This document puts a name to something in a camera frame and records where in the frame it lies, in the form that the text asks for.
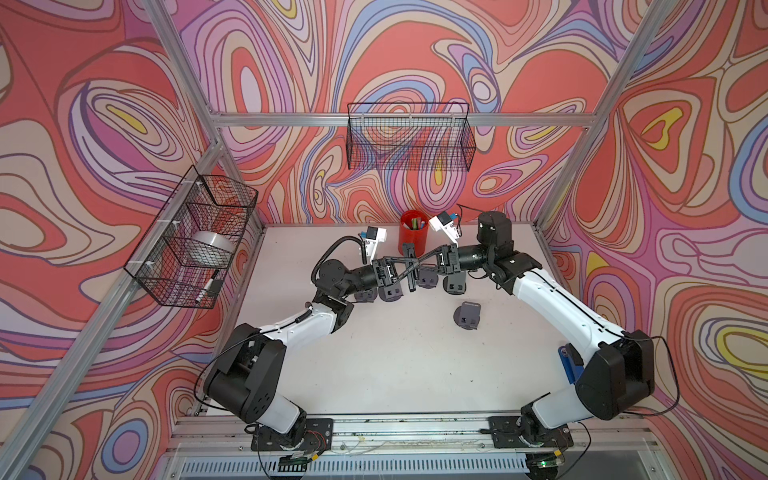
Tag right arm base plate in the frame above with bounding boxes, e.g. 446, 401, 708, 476
487, 416, 574, 449

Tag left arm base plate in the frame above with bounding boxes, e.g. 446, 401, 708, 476
245, 417, 334, 453

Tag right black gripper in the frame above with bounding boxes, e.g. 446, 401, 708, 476
412, 244, 493, 276

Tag left wire basket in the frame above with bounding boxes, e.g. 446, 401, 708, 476
124, 167, 258, 310

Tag silver tape roll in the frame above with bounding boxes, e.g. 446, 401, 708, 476
182, 231, 235, 269

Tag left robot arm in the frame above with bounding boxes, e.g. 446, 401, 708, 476
196, 227, 391, 436

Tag dark grey phone stand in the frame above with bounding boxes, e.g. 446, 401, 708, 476
443, 272, 467, 295

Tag wire basket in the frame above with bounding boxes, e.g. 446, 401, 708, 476
346, 100, 477, 172
124, 167, 258, 310

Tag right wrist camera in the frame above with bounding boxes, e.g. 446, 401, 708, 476
429, 211, 461, 244

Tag red pen cup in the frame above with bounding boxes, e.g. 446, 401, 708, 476
398, 210, 429, 257

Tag blue stapler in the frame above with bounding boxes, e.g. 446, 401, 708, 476
558, 343, 584, 384

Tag back wire basket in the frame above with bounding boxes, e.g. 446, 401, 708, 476
346, 100, 477, 172

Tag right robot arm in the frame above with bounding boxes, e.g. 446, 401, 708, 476
429, 211, 655, 447

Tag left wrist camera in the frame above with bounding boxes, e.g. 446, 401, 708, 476
359, 226, 387, 263

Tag black marker in basket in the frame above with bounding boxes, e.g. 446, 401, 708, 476
194, 270, 222, 304

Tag black rectangular phone holder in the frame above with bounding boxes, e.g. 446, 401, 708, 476
384, 248, 438, 292

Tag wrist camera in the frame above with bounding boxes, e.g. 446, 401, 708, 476
429, 211, 461, 244
359, 226, 387, 263

